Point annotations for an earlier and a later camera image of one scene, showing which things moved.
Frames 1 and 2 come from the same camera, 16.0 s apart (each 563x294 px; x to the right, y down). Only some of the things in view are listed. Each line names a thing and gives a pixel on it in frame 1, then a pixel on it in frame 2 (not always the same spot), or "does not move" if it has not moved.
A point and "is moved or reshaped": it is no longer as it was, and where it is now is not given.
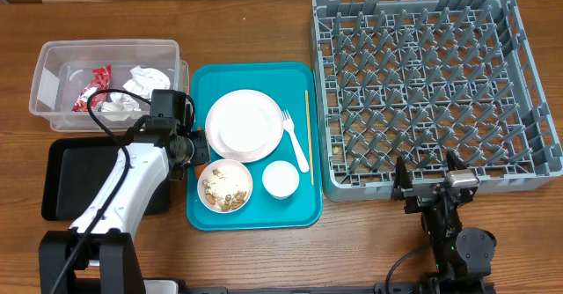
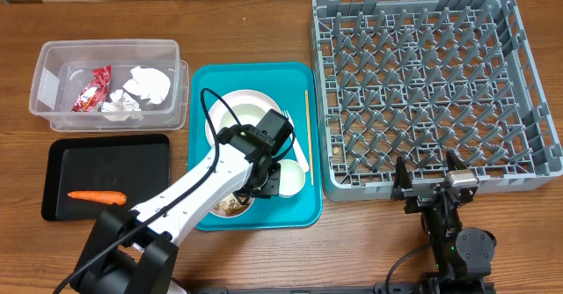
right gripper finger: (453, 164) does not move
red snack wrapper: (100, 80) does not move
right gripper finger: (402, 187) does not move
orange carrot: (198, 169) is moved or reshaped
